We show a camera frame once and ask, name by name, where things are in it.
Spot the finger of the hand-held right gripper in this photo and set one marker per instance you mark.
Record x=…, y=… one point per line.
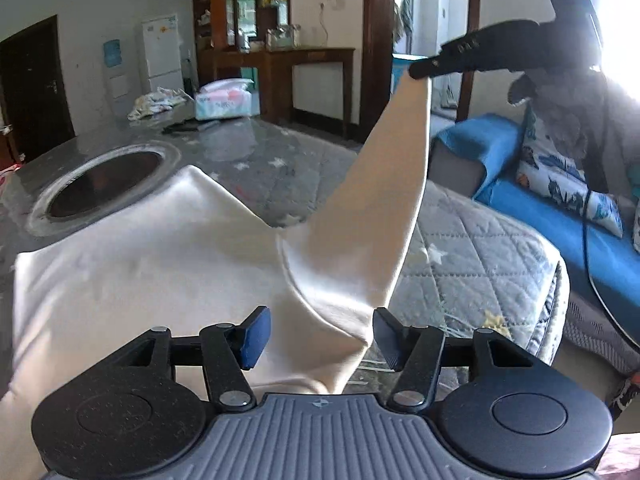
x=475, y=52

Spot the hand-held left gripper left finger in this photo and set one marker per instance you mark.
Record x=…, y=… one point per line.
x=255, y=336

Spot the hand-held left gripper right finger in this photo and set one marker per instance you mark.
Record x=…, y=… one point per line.
x=390, y=341

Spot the cream garment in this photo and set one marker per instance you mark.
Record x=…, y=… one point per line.
x=150, y=270

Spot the blue plastic cabinet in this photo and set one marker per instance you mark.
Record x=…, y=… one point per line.
x=405, y=67

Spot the hanging green cloth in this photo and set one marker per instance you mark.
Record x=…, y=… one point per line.
x=405, y=20

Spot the thick wooden pillar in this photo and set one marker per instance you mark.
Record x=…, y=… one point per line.
x=378, y=35

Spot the grey quilted star table cover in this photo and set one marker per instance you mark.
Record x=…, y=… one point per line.
x=475, y=260

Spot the printed cushion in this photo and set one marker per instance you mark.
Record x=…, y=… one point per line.
x=555, y=185

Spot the blue sofa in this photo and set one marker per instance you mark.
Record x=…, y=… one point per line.
x=530, y=200

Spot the wooden sideboard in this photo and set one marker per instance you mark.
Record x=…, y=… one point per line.
x=310, y=57

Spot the glass jar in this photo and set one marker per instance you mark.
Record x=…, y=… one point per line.
x=273, y=40
x=286, y=39
x=297, y=36

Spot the black flat remote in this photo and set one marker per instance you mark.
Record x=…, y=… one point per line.
x=185, y=127

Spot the tissue pack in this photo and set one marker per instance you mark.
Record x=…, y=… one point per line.
x=222, y=105

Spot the floral crumpled cloth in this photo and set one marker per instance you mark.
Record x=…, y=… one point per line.
x=155, y=102

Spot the wooden glass display cabinet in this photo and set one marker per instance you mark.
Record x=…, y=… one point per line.
x=217, y=25

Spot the white water dispenser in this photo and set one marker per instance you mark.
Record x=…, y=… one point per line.
x=119, y=85

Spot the white fridge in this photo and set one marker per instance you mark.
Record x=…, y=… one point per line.
x=162, y=55

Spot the blue water bottle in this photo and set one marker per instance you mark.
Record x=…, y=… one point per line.
x=113, y=53

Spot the dark entrance door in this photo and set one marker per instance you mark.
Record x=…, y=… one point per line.
x=30, y=85

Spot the slim wooden post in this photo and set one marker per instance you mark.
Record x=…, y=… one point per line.
x=470, y=35

